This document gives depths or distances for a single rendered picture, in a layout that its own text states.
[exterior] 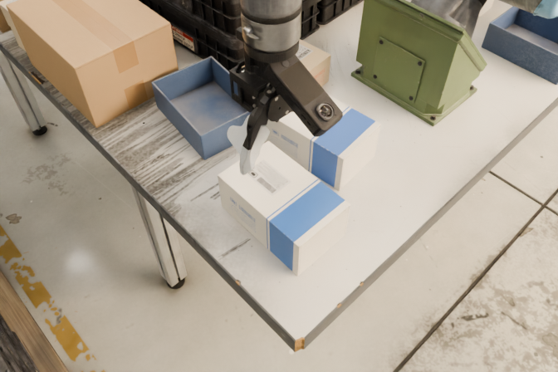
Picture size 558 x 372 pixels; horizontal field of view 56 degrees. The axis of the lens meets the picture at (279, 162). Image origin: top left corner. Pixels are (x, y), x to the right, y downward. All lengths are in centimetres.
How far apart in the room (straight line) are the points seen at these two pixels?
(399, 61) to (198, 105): 44
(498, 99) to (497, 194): 81
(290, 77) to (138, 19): 55
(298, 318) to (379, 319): 82
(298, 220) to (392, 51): 45
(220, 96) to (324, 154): 33
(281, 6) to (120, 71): 57
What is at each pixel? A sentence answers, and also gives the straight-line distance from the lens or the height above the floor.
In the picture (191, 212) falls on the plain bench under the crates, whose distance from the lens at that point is 97.
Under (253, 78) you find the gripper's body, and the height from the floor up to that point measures 102.
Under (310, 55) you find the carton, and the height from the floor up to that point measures 77.
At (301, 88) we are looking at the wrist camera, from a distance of 68.
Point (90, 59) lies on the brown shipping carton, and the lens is 108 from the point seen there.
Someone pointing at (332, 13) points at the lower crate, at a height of 72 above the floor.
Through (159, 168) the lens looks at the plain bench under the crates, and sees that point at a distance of 105.
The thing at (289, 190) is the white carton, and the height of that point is 79.
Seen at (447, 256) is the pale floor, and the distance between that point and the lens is 181.
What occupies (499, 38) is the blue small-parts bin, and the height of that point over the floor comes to 74.
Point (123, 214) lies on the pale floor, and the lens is 190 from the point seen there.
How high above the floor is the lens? 147
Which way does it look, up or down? 49 degrees down
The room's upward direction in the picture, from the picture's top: straight up
